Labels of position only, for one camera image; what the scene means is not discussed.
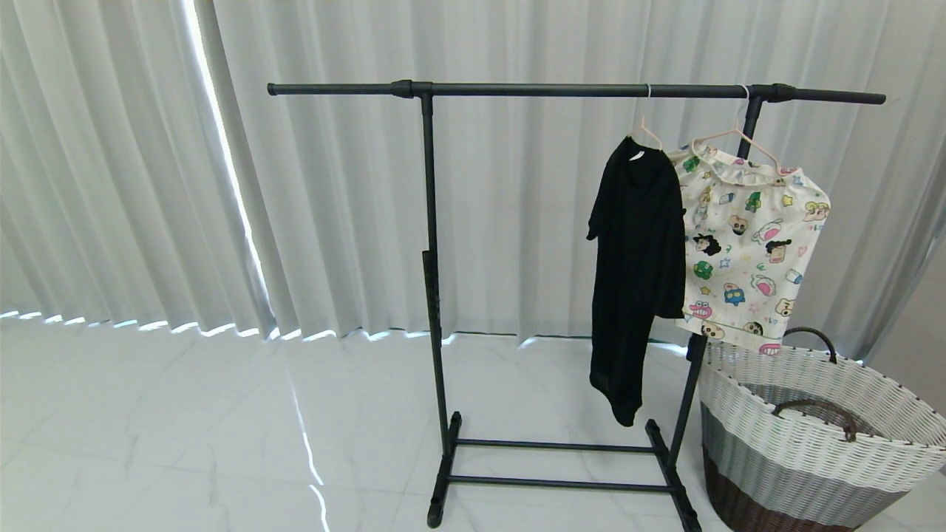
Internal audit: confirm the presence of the black garment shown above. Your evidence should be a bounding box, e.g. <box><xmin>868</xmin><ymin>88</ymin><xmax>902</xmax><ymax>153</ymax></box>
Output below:
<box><xmin>586</xmin><ymin>135</ymin><xmax>688</xmax><ymax>428</ymax></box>

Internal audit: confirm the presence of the pink clothes hanger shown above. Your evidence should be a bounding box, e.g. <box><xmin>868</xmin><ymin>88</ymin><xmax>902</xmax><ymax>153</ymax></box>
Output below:
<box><xmin>630</xmin><ymin>85</ymin><xmax>666</xmax><ymax>152</ymax></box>
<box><xmin>691</xmin><ymin>87</ymin><xmax>780</xmax><ymax>172</ymax></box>

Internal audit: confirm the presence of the cream printed garment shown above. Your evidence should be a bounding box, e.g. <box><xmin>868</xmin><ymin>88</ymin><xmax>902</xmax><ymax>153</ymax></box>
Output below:
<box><xmin>667</xmin><ymin>140</ymin><xmax>831</xmax><ymax>357</ymax></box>

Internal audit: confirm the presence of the black clothes rack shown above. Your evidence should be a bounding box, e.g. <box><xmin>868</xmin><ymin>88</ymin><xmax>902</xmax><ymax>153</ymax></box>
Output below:
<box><xmin>268</xmin><ymin>80</ymin><xmax>886</xmax><ymax>532</ymax></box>

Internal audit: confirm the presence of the white laundry basket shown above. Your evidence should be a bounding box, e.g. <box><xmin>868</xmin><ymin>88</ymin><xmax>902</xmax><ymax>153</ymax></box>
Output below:
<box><xmin>698</xmin><ymin>327</ymin><xmax>946</xmax><ymax>532</ymax></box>

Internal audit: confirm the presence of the white curtain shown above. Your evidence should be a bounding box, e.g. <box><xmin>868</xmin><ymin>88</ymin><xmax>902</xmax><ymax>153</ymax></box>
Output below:
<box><xmin>0</xmin><ymin>0</ymin><xmax>946</xmax><ymax>364</ymax></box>

